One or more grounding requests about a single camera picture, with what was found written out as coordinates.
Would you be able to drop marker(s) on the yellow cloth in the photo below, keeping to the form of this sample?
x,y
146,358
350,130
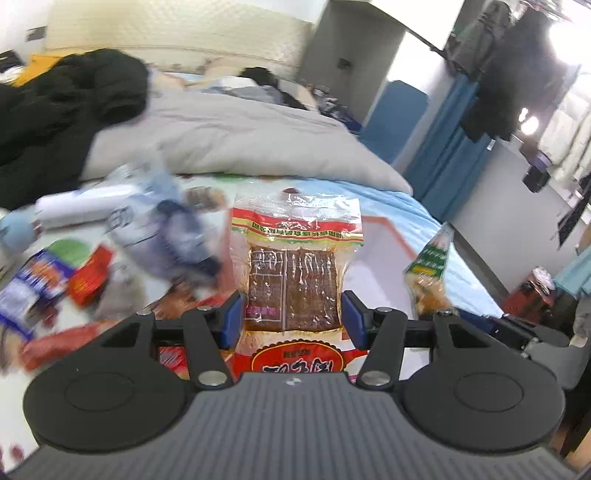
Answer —
x,y
34,69

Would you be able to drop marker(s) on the green labelled snack packet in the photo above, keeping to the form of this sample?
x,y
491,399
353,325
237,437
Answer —
x,y
429,263

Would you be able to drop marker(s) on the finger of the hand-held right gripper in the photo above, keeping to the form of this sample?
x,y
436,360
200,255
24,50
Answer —
x,y
508,330

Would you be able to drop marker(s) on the blue padded board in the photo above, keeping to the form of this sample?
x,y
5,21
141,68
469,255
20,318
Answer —
x,y
392,120

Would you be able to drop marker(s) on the blue curtain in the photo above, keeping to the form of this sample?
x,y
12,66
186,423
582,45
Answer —
x,y
443,152

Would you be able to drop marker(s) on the red suitcase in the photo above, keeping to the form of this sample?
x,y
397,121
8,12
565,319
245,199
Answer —
x,y
526,295

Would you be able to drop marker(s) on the teal cloth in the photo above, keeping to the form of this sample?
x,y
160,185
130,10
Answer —
x,y
575,272

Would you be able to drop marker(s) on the black hanging coat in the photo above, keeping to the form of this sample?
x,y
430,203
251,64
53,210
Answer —
x,y
512,78

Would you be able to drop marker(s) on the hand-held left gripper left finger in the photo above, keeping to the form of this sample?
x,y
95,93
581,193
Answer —
x,y
233,318

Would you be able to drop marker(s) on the red clear dried tofu packet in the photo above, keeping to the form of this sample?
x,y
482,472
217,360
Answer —
x,y
291,286

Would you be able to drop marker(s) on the blue white plush toy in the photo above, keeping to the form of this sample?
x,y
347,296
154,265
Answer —
x,y
16,230

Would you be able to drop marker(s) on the black puffer jacket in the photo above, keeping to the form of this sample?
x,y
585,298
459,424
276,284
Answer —
x,y
69,106

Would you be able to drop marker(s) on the grey snack packet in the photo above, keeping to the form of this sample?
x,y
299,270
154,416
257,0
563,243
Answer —
x,y
122,295

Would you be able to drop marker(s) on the blue white plastic packet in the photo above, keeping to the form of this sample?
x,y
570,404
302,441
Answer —
x,y
171,230

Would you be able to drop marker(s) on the small dark cloth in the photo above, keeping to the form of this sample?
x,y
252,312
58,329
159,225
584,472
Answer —
x,y
258,76

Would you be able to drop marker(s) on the blue snack packet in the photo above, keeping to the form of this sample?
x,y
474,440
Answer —
x,y
27,286

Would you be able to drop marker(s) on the grey hanging clothes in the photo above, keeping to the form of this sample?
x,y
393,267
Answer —
x,y
475,41

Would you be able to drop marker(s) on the long red snack packet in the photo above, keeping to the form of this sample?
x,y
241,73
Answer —
x,y
55,344

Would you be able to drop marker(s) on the white hanging jacket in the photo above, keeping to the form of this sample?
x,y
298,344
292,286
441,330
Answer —
x,y
572,134

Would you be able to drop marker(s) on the white roll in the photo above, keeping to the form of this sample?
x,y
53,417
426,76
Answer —
x,y
83,203

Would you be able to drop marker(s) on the grey wall socket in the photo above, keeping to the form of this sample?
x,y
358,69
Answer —
x,y
36,33

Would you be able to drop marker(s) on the cream quilted headboard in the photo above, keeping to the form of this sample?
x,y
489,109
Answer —
x,y
184,27

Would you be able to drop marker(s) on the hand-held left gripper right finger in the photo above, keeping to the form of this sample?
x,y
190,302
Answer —
x,y
353,318

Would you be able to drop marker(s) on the grey duvet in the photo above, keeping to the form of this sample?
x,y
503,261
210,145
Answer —
x,y
240,134

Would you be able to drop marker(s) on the small red snack packet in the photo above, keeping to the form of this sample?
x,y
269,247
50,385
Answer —
x,y
90,277

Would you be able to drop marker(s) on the small black bag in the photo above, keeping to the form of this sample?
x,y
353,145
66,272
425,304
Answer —
x,y
538,177

